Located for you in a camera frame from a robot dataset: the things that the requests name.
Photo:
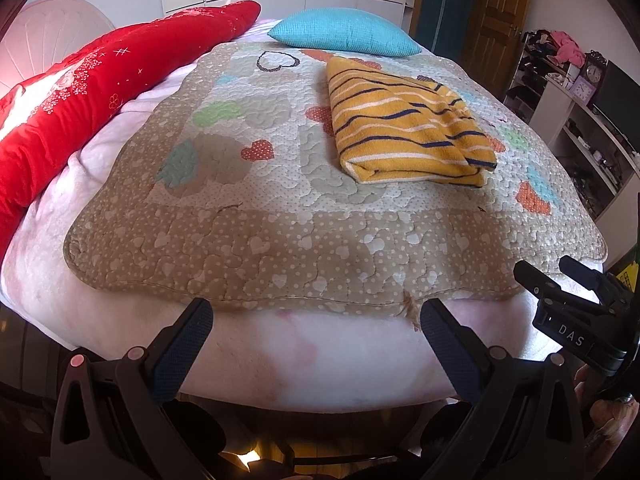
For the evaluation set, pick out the pink round headboard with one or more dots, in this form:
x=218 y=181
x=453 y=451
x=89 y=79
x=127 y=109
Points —
x=45 y=30

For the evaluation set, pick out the purple clock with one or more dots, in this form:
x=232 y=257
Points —
x=586 y=91

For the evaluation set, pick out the black ornate clock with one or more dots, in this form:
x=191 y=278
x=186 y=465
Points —
x=595 y=72

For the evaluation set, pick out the dark teal curtain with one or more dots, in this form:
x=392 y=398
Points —
x=442 y=5

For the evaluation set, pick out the wooden door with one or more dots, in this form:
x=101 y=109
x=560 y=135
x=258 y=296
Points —
x=500 y=20

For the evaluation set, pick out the yellow striped knit sweater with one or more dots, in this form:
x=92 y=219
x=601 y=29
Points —
x=400 y=125

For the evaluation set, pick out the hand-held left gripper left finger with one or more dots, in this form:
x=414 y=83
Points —
x=187 y=340

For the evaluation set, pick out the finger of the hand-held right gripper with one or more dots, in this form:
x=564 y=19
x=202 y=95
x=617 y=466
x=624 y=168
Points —
x=592 y=277
x=532 y=277

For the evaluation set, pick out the black flat television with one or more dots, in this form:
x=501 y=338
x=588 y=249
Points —
x=620 y=95

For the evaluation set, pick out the beige quilted heart bedspread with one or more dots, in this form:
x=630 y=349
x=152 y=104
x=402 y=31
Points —
x=250 y=210

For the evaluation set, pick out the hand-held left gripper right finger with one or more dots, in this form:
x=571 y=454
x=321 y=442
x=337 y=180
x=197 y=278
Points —
x=447 y=345

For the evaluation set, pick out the pink clothing pile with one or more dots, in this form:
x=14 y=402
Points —
x=567 y=50

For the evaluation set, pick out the person's right hand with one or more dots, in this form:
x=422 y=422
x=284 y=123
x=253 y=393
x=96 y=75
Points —
x=607 y=420

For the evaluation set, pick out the white shelf unit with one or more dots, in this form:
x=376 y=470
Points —
x=575 y=125

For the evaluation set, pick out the long red pillow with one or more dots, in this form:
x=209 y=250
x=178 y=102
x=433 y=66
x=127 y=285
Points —
x=75 y=100

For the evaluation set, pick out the bed with white sheet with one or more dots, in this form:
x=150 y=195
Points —
x=310 y=355

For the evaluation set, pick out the turquoise pillow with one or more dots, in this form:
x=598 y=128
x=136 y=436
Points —
x=345 y=32

